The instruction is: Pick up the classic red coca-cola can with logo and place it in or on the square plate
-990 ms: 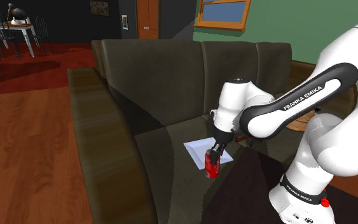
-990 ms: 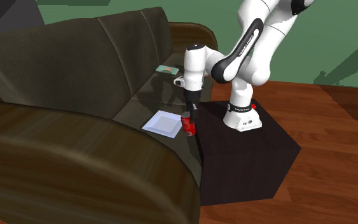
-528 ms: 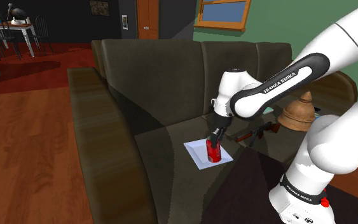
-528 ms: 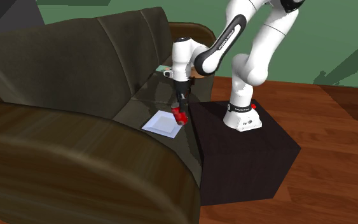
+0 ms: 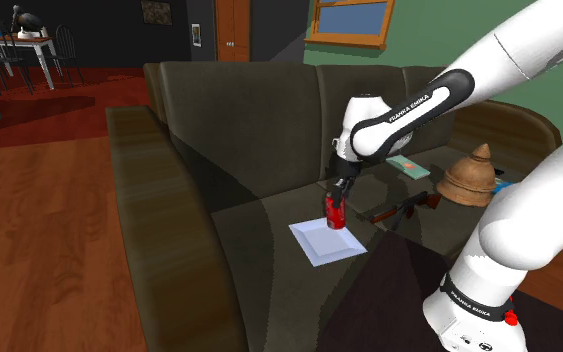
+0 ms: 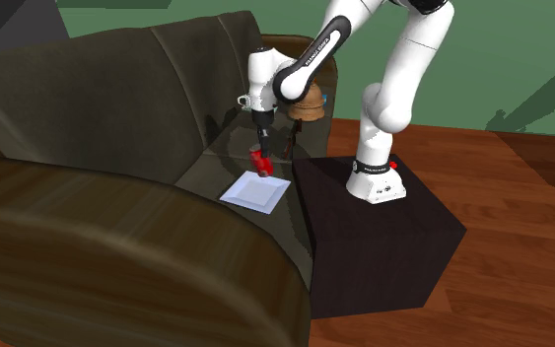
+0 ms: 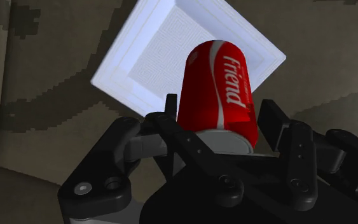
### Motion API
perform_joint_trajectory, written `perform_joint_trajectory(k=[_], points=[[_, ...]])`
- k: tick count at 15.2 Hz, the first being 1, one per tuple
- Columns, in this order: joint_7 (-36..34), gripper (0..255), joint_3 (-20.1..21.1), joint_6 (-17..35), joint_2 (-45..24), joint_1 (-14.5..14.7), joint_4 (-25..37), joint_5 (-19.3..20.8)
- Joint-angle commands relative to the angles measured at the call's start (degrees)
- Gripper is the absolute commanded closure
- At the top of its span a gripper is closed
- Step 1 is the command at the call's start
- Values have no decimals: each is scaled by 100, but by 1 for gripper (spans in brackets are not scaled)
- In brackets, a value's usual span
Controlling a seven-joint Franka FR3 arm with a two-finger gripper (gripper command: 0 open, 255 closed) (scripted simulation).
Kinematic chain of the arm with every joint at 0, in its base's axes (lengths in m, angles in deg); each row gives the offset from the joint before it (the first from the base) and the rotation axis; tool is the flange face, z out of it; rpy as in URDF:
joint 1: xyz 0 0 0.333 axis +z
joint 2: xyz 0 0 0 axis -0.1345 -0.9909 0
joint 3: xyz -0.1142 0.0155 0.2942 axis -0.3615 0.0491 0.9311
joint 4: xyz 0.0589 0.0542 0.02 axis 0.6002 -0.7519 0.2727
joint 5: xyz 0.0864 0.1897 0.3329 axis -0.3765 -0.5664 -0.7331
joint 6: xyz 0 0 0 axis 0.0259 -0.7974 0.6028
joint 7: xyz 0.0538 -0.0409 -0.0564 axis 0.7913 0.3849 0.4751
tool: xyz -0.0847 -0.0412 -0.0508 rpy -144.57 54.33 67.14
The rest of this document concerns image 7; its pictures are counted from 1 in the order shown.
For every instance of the red soda can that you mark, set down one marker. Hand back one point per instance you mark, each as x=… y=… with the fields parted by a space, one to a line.
x=202 y=93

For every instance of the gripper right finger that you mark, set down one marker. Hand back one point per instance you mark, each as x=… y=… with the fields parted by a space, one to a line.
x=301 y=161

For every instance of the camouflage patterned sofa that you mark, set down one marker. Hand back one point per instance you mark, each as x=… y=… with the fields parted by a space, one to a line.
x=321 y=46

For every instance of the white square plate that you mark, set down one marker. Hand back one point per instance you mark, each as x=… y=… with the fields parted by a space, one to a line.
x=154 y=62

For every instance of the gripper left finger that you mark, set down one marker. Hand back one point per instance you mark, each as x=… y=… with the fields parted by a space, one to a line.
x=119 y=139

